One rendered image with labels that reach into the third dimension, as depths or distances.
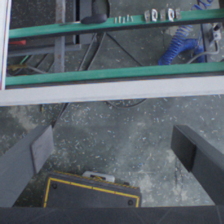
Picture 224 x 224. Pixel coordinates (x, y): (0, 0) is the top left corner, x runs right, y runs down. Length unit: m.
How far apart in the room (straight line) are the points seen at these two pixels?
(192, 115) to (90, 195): 1.07
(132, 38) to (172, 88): 1.21
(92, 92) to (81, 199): 0.89
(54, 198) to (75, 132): 0.57
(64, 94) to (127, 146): 0.99
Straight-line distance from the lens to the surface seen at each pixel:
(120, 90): 0.52
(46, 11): 1.25
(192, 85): 0.57
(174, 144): 0.17
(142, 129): 1.45
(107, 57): 1.62
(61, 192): 1.29
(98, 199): 1.23
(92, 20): 0.71
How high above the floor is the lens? 1.44
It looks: 81 degrees down
